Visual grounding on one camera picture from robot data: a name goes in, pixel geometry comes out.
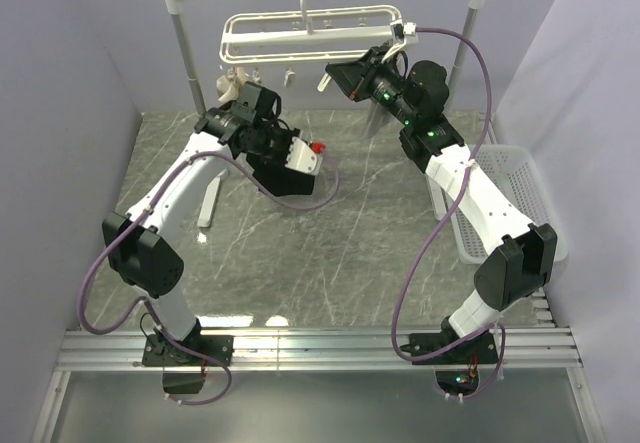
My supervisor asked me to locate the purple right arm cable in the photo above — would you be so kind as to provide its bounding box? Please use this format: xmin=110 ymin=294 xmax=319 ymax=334
xmin=390 ymin=26 xmax=506 ymax=402

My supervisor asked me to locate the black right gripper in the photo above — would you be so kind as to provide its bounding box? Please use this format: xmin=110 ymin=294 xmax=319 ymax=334
xmin=327 ymin=47 xmax=418 ymax=128

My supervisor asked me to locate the white clip hanger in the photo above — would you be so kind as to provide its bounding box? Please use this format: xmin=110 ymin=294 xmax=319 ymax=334
xmin=219 ymin=0 xmax=403 ymax=87

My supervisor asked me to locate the aluminium mounting rail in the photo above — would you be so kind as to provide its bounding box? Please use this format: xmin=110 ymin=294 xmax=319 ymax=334
xmin=54 ymin=327 xmax=582 ymax=372

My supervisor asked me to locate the khaki underwear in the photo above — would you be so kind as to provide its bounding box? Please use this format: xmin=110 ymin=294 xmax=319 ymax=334
xmin=216 ymin=67 xmax=249 ymax=105

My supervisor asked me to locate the black underwear beige waistband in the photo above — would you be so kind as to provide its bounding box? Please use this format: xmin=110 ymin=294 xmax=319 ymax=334
xmin=246 ymin=154 xmax=315 ymax=197

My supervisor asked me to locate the white plastic basket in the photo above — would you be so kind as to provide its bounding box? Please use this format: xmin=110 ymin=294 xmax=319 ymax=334
xmin=451 ymin=144 xmax=568 ymax=265

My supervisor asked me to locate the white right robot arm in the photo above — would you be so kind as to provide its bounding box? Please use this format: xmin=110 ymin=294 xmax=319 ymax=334
xmin=325 ymin=46 xmax=558 ymax=364

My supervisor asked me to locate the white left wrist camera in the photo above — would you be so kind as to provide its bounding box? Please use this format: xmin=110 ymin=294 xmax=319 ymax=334
xmin=284 ymin=137 xmax=324 ymax=176

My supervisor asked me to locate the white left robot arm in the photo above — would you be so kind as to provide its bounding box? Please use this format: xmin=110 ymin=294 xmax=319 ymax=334
xmin=103 ymin=83 xmax=321 ymax=365

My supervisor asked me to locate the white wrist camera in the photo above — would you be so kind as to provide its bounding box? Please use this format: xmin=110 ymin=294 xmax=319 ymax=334
xmin=382 ymin=19 xmax=418 ymax=63
xmin=284 ymin=137 xmax=324 ymax=176

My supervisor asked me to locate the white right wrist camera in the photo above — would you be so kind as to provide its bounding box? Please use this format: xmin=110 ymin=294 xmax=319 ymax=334
xmin=382 ymin=19 xmax=418 ymax=63

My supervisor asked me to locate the grey hanging underwear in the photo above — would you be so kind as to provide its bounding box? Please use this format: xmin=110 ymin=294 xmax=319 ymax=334
xmin=363 ymin=102 xmax=391 ymax=140

